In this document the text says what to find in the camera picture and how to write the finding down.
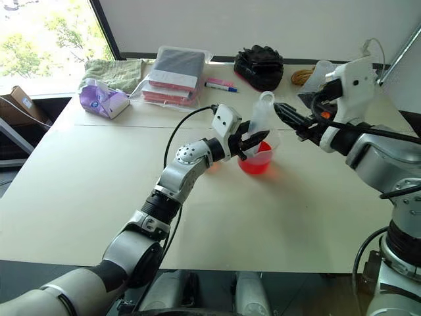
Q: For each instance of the silver metal rod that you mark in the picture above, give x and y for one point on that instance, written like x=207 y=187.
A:
x=399 y=56

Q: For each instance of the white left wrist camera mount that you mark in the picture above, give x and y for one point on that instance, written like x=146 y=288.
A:
x=225 y=120

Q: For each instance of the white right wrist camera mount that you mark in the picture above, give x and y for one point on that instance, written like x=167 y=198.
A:
x=356 y=82

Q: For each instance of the black window frame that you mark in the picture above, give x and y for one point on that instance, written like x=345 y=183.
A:
x=107 y=29

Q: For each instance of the crumpled black cloth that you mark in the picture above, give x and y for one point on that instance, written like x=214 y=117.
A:
x=260 y=69

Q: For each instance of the brown cardboard box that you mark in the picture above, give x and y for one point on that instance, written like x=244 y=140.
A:
x=19 y=102

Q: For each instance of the pink pen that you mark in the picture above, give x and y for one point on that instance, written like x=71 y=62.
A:
x=217 y=80

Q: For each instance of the clear cup with red liquid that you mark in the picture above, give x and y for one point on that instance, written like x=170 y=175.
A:
x=255 y=164

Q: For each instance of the red books in plastic bag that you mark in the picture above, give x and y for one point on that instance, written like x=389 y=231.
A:
x=164 y=93

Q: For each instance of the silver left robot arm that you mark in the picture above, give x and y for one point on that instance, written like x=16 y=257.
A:
x=184 y=174

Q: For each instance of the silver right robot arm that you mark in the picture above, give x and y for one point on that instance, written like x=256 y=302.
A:
x=378 y=158

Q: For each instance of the white marker with blue cap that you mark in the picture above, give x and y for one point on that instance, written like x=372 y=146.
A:
x=218 y=86

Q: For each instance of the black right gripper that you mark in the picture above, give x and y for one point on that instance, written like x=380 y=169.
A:
x=312 y=132

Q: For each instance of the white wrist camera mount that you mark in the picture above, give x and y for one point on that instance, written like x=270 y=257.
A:
x=356 y=82
x=225 y=120

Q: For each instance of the clear plastic measuring cup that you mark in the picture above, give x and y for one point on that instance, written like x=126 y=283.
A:
x=261 y=113

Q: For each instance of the green towel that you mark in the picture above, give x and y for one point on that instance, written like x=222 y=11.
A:
x=115 y=74

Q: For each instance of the grey metal frame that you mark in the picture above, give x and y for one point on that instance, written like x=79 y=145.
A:
x=16 y=138

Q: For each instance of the purple tissue pack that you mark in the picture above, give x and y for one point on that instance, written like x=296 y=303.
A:
x=102 y=102

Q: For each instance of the grey notebook in plastic sleeve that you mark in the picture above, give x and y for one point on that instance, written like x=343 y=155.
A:
x=177 y=66

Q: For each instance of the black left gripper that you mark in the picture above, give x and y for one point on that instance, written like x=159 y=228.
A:
x=235 y=145

